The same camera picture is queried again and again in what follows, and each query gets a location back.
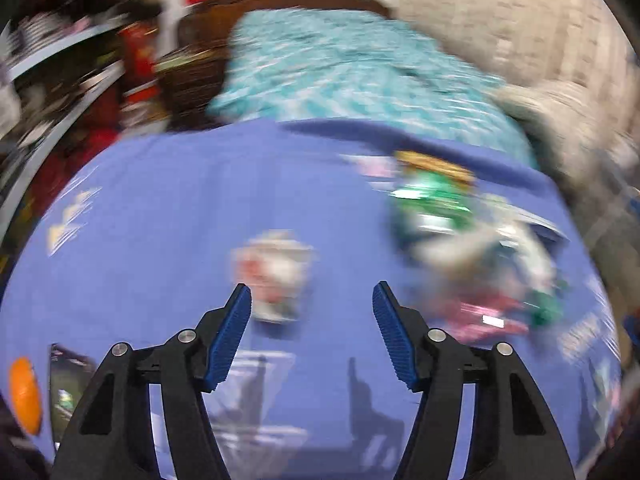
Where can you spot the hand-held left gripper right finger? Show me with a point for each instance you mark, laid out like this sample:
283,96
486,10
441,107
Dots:
395,340

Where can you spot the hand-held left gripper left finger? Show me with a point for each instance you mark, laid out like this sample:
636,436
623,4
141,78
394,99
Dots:
230,340

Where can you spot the white wrapper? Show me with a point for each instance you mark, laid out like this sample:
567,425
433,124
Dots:
272,270

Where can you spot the pink wrapper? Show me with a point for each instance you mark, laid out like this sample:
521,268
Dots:
480,312

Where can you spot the white plastic bag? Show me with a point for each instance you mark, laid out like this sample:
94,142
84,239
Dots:
465,255

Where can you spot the green snack packet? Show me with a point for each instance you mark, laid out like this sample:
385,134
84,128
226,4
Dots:
435,200

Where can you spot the small green wrapper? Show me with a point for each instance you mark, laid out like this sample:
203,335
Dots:
542,310

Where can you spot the blue printed bedsheet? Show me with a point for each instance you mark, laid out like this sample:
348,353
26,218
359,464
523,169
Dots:
200,210

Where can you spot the black smartphone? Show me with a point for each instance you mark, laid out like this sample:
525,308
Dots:
70,375

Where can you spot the orange disc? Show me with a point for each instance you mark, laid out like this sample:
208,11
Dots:
25,395

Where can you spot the carved wooden headboard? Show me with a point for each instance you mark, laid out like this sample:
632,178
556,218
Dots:
195,80

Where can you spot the teal patterned duvet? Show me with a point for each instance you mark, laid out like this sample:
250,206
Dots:
350,75

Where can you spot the beige checked quilt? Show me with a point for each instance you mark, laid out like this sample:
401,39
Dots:
550,105

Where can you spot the red gift box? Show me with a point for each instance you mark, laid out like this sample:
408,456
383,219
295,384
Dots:
137,60

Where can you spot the beige leaf-patterned curtain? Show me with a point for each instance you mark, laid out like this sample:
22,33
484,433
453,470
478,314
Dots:
500,20

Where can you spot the cluttered shelf unit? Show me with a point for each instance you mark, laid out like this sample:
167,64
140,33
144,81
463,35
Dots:
65,40

